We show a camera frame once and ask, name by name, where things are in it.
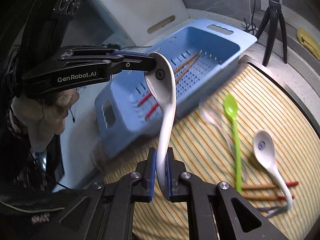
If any white cutting board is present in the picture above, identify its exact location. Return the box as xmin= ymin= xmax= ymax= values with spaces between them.
xmin=90 ymin=0 xmax=189 ymax=47

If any blue plastic drain basket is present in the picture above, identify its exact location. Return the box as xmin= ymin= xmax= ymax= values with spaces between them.
xmin=94 ymin=17 xmax=258 ymax=159

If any striped yellow dish cloth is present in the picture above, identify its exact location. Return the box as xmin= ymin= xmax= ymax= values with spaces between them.
xmin=105 ymin=67 xmax=319 ymax=239

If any gloved left hand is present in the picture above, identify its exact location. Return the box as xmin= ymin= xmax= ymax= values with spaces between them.
xmin=12 ymin=88 xmax=80 ymax=152

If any yellow sponge cloth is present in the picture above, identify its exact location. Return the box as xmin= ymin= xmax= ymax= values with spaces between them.
xmin=296 ymin=28 xmax=320 ymax=61

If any wooden chopstick red tip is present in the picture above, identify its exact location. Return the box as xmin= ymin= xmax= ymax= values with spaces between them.
xmin=241 ymin=181 xmax=299 ymax=190
xmin=242 ymin=194 xmax=286 ymax=201
xmin=138 ymin=50 xmax=202 ymax=107
xmin=145 ymin=55 xmax=201 ymax=119

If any white ceramic spoon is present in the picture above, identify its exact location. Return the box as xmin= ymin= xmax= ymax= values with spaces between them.
xmin=144 ymin=51 xmax=176 ymax=199
xmin=252 ymin=130 xmax=293 ymax=211

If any green plastic spoon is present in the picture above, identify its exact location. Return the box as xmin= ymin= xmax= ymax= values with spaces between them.
xmin=223 ymin=94 xmax=242 ymax=194

